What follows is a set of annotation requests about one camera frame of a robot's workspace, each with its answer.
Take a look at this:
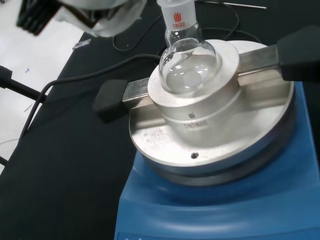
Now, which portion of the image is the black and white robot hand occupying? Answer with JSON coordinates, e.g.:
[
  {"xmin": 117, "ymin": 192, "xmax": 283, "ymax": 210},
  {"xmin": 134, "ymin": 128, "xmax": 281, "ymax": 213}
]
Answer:
[{"xmin": 16, "ymin": 0, "xmax": 147, "ymax": 39}]

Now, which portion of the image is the small clear plastic piece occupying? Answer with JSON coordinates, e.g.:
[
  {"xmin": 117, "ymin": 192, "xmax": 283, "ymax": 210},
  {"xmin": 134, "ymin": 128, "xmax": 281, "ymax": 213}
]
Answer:
[{"xmin": 72, "ymin": 39, "xmax": 91, "ymax": 50}]

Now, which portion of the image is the clear round-bottom glass flask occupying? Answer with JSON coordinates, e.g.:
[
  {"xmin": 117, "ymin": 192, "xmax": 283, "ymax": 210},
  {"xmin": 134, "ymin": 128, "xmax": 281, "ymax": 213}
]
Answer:
[{"xmin": 157, "ymin": 0, "xmax": 216, "ymax": 95}]

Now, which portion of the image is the thin metal probe rod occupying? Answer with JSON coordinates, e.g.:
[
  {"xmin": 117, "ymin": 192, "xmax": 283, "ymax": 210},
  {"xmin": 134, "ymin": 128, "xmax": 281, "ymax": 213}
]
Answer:
[{"xmin": 222, "ymin": 1, "xmax": 268, "ymax": 10}]

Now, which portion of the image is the black bench cloth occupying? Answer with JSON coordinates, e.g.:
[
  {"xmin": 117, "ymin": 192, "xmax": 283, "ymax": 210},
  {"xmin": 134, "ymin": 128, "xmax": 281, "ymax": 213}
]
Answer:
[{"xmin": 0, "ymin": 0, "xmax": 320, "ymax": 240}]

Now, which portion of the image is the thin black wire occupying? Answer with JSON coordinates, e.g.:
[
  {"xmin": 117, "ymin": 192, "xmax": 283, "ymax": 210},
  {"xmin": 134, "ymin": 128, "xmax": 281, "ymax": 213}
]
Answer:
[{"xmin": 112, "ymin": 4, "xmax": 242, "ymax": 55}]

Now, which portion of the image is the black heater power cable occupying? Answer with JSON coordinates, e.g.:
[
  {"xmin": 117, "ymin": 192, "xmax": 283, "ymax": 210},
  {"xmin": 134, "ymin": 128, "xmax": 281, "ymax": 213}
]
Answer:
[{"xmin": 17, "ymin": 53, "xmax": 162, "ymax": 143}]

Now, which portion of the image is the aluminium heating block with handles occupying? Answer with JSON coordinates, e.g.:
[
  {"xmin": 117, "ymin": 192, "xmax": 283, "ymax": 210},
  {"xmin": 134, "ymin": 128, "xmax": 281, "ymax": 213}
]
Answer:
[{"xmin": 91, "ymin": 24, "xmax": 320, "ymax": 148}]

